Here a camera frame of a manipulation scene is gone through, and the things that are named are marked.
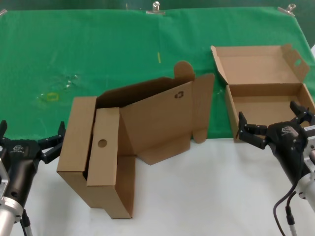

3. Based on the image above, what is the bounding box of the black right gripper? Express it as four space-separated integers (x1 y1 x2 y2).
238 100 315 185

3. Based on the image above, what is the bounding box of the cable with silver connector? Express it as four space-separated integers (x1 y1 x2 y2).
284 206 299 236

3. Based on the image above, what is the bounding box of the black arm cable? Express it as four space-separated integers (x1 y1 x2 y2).
273 183 300 236
20 207 34 236

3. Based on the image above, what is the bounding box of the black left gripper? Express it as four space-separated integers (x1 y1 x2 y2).
0 119 67 210

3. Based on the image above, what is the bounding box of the small flat open cardboard box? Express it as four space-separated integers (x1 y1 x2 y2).
210 43 315 143

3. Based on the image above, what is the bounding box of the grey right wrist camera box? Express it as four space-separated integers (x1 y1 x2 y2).
303 124 315 174

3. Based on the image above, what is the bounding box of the large open cardboard box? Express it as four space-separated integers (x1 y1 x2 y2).
56 60 216 220

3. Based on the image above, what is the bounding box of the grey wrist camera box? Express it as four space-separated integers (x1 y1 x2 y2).
303 124 315 174
0 157 11 199

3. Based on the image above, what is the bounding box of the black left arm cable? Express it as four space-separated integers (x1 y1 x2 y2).
20 207 34 236

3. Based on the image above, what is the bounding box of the green table cloth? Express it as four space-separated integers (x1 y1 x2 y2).
0 6 315 143

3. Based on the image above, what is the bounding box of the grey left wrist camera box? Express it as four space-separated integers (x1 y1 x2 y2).
0 157 11 199

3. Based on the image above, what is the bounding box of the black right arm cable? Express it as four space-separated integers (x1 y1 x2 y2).
273 183 300 236

